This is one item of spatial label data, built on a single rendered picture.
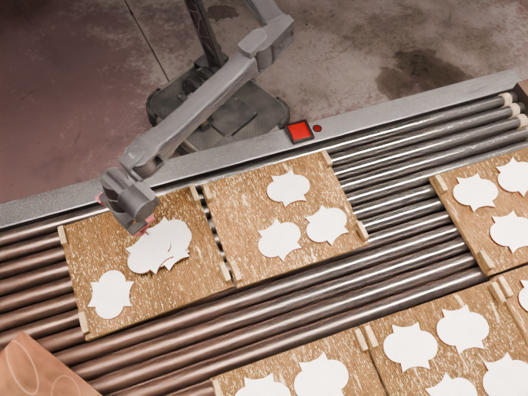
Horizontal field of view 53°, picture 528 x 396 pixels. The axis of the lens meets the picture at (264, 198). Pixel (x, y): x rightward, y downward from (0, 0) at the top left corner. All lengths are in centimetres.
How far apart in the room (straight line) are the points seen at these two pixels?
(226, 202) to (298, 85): 164
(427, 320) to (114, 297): 85
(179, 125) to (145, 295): 53
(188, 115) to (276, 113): 151
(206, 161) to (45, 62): 187
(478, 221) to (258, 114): 133
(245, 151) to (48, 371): 86
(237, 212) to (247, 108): 116
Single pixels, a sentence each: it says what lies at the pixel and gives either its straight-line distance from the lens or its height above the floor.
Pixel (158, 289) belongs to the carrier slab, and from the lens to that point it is 150.
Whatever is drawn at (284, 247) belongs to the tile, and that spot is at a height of 95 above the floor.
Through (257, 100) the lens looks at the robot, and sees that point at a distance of 273.
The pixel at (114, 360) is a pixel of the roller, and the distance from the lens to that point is 148.
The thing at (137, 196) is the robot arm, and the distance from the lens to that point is 113.
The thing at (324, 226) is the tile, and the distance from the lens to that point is 157.
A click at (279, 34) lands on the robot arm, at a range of 128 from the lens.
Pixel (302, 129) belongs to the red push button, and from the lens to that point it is 177.
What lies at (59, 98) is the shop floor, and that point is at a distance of 319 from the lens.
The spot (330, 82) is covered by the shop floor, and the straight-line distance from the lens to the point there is 318.
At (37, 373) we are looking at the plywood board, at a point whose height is 104.
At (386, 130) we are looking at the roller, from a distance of 183.
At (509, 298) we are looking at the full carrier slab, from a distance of 166.
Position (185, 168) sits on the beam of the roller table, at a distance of 169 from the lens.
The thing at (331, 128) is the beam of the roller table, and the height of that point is 91.
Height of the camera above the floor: 233
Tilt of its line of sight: 61 degrees down
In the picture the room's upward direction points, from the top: 5 degrees clockwise
